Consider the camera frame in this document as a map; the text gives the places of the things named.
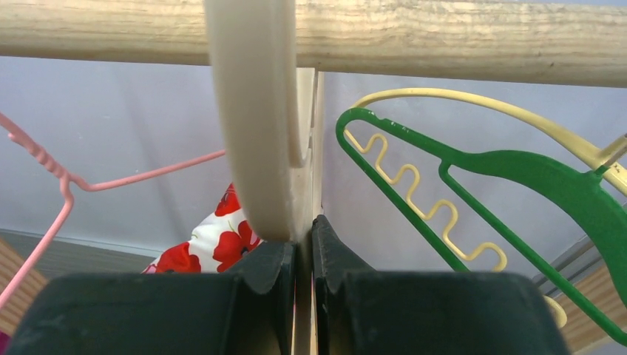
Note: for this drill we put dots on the wooden hanger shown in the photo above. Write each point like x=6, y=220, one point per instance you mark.
x=266, y=107

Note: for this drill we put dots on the green plastic hanger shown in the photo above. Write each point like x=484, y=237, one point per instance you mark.
x=578, y=194

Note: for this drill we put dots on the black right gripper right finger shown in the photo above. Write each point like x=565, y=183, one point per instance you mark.
x=360, y=310

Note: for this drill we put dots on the cream plastic hanger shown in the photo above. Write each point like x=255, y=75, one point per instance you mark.
x=370, y=224

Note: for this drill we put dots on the wooden clothes rack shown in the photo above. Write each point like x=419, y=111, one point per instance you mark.
x=510, y=41

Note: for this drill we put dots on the white red poppy garment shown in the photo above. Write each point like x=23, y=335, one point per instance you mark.
x=216, y=244

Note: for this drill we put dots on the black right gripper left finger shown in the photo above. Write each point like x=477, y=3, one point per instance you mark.
x=245, y=310

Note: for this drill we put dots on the magenta dress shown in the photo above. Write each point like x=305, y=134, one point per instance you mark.
x=4, y=342

